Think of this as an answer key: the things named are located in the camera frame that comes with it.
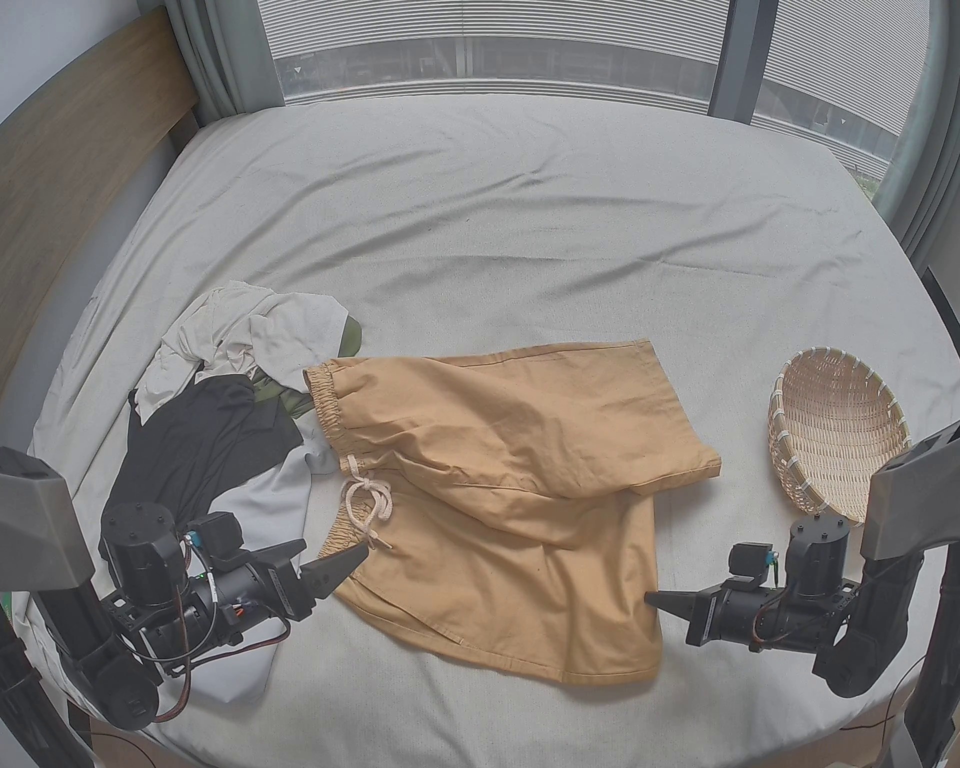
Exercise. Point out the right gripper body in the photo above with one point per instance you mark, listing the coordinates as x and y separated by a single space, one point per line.
731 615

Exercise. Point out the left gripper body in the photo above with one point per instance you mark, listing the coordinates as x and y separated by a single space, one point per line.
262 592

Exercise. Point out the tan shorts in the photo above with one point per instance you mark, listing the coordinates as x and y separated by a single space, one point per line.
510 465

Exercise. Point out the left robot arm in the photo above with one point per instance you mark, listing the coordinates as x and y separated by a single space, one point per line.
45 517

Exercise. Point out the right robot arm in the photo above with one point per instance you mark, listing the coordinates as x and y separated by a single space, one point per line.
907 495

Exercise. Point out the pale grey garment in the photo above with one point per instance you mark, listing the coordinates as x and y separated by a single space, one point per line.
277 495

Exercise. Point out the black garment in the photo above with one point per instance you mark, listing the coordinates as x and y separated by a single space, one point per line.
195 450

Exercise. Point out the round woven basket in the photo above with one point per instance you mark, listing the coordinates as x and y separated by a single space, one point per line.
832 427

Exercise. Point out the cream garment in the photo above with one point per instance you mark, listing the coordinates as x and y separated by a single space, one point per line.
285 337

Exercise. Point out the olive green garment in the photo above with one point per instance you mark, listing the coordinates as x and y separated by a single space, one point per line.
351 337

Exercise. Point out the grey-green curtain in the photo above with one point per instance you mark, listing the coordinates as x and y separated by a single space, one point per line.
225 52
926 150

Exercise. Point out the window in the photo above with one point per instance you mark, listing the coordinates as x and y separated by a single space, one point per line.
525 37

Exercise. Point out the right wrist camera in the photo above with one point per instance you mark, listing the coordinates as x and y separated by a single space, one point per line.
750 562

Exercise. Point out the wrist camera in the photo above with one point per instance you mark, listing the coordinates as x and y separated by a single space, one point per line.
750 562
217 536

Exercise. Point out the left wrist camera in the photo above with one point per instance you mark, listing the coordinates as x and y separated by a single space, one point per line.
217 536

